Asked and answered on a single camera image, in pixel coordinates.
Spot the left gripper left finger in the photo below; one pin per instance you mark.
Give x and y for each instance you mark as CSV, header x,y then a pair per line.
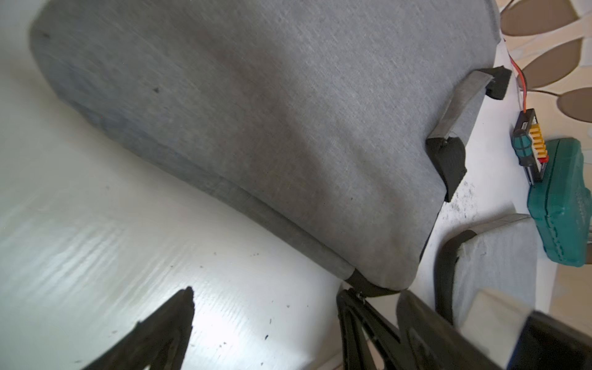
x,y
158,342

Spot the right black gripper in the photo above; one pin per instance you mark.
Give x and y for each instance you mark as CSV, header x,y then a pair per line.
x,y
428,341

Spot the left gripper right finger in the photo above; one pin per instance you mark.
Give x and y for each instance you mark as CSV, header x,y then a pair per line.
x,y
361,326

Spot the grey laptop bag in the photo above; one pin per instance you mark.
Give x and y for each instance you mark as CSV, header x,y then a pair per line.
x,y
501,254
319,120

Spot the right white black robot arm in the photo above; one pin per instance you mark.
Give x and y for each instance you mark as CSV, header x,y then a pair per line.
x,y
498,333

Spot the green plastic tool case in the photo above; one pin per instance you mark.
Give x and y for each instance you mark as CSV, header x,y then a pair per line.
x,y
561,204

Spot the black screwdriver bit set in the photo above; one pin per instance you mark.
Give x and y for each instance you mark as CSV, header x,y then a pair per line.
x,y
526,138

